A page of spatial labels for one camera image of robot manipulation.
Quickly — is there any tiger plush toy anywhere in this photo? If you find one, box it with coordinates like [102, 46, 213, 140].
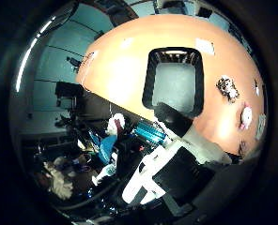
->
[216, 75, 240, 103]

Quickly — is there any black mesh basket container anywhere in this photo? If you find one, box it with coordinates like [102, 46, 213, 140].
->
[141, 47, 205, 119]

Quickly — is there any blue cloth bag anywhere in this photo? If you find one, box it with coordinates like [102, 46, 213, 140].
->
[89, 130, 118, 166]

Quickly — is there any white printed card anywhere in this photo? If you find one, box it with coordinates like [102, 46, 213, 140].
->
[255, 113, 268, 142]

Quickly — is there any cream fluffy plush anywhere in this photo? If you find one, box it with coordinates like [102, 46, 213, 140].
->
[43, 160, 75, 201]

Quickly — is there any white paper sheet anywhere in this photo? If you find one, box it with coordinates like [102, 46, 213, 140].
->
[194, 37, 216, 56]

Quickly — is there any long ceiling light strip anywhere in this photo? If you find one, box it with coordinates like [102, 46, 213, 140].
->
[15, 14, 58, 94]

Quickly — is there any blue aluminium rail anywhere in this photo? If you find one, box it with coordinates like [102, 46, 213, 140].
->
[134, 121, 168, 146]

